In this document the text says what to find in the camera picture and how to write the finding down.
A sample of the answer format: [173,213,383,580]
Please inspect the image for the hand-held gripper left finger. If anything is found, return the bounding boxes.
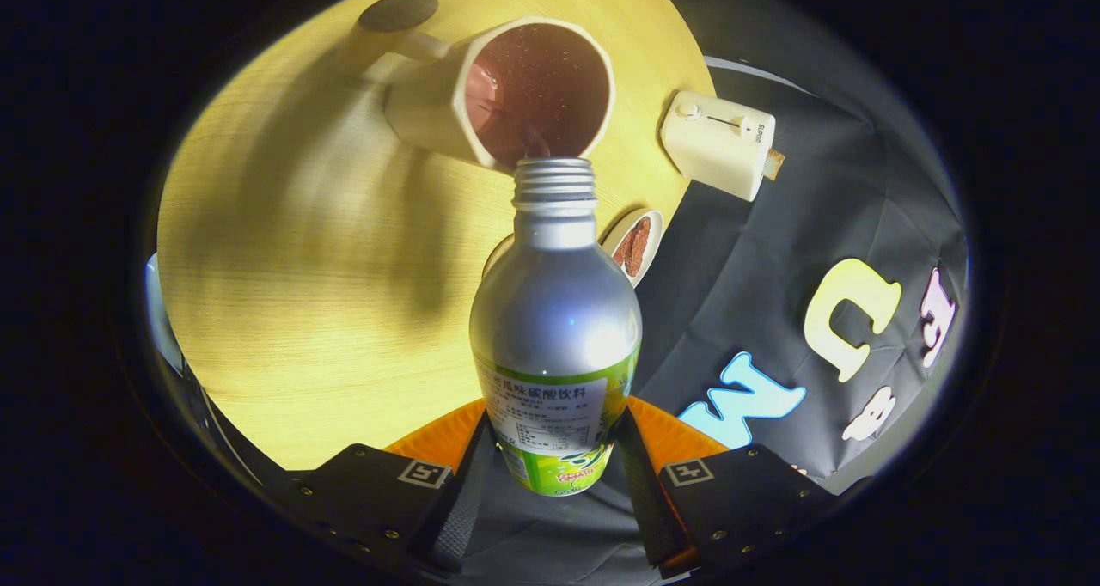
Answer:
[279,397,499,574]

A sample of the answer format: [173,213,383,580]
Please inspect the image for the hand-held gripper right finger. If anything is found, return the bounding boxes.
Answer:
[617,397,871,580]

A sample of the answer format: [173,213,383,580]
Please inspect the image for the silver juice bottle green label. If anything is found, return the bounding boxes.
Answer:
[469,157,644,497]

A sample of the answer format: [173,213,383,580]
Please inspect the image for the beige cup with handle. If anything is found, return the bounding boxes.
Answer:
[357,0,617,171]

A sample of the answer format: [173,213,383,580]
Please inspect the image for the black backdrop cloth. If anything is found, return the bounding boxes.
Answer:
[430,53,970,586]

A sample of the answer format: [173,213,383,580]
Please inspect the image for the wooden table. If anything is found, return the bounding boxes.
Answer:
[156,0,718,471]

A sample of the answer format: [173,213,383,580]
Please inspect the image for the brown meat strips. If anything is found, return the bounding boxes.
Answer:
[613,217,652,278]

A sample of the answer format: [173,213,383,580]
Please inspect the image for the small white plate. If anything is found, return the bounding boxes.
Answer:
[602,209,664,288]

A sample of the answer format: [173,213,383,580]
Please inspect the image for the cream toaster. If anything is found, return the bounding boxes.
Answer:
[660,90,777,203]

